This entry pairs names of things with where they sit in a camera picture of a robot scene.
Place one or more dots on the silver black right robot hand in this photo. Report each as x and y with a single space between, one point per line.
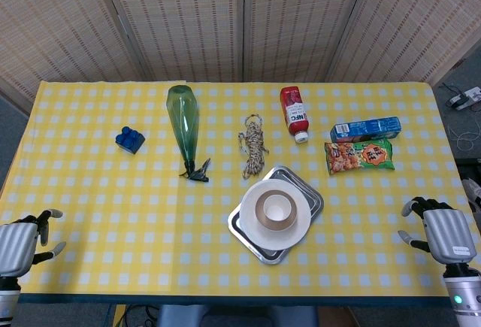
447 235

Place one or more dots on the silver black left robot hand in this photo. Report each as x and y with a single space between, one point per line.
15 242

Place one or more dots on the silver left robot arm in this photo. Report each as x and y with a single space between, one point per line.
7 302

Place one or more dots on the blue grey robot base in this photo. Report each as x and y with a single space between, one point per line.
236 316

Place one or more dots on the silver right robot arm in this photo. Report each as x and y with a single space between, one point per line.
464 297

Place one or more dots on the yellow white checkered tablecloth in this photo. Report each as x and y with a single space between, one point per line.
112 210

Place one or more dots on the orange green snack bag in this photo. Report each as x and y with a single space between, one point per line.
359 158

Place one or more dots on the blue rectangular carton box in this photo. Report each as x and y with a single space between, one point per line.
366 128

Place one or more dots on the white power adapter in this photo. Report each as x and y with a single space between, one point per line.
467 95

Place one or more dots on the blue toy building brick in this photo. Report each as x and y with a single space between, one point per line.
129 141

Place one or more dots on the square stainless steel tray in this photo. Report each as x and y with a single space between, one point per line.
300 186

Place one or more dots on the beige bowl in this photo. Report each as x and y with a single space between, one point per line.
289 216

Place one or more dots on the red juice bottle white cap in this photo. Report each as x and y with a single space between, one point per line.
295 111

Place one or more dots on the beige round plate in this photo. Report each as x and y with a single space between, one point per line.
250 225

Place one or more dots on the green spray bottle black trigger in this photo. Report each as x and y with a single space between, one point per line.
183 124

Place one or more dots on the woven folding screen panel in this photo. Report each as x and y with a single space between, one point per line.
413 22
176 19
297 19
45 22

